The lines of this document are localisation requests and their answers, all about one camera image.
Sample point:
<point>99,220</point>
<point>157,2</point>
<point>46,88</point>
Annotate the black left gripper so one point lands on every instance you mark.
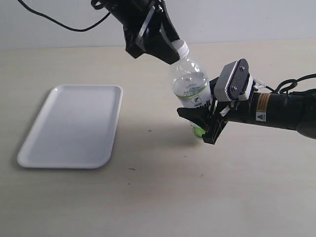
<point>140,36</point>

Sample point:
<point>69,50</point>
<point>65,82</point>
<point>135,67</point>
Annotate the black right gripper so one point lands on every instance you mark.
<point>214,120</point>

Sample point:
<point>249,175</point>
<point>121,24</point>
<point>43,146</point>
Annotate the clear plastic water bottle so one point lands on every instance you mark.
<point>190,83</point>

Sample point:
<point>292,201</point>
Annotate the white bottle cap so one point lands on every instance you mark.
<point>181,47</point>

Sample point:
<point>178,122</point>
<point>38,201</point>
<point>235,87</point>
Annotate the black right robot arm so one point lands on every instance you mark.
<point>280,108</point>

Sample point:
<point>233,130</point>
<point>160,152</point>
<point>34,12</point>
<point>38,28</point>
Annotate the white rectangular plastic tray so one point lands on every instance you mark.
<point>74,129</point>

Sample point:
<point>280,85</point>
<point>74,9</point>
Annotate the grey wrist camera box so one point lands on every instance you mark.
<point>234,82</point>

